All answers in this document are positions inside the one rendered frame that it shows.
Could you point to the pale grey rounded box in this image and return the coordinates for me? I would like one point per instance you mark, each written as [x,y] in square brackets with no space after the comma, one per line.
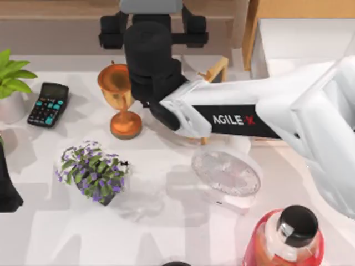
[151,6]

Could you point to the wooden stand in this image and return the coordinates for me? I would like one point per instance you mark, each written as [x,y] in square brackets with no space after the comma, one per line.
[220,65]

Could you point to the wooden cabinet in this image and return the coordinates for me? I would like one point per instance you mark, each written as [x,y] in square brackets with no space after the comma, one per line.
[251,33]

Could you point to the wooden cupboard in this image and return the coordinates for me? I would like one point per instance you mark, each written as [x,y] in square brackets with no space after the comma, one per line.
[55,25]

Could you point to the white box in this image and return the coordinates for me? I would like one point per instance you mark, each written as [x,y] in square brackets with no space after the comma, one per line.
[291,38]

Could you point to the bronze trophy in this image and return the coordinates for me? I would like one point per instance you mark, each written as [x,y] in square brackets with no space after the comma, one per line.
[126,124]

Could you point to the black calculator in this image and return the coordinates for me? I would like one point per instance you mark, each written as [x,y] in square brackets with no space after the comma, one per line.
[50,104]

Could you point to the green plant in white pot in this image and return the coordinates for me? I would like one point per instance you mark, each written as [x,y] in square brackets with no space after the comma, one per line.
[11,74]

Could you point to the purple flower plant pot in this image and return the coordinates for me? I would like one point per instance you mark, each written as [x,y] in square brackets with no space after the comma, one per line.
[94,171]

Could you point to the clear white round fan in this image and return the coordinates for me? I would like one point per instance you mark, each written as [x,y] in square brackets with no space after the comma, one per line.
[227,174]

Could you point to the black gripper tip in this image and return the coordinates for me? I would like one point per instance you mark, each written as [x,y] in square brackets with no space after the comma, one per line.
[8,188]

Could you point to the red bottle with black cap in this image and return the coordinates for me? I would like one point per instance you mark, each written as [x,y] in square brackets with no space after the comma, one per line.
[260,243]

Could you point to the black round object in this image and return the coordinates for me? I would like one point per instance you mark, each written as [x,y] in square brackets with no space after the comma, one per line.
[177,263]

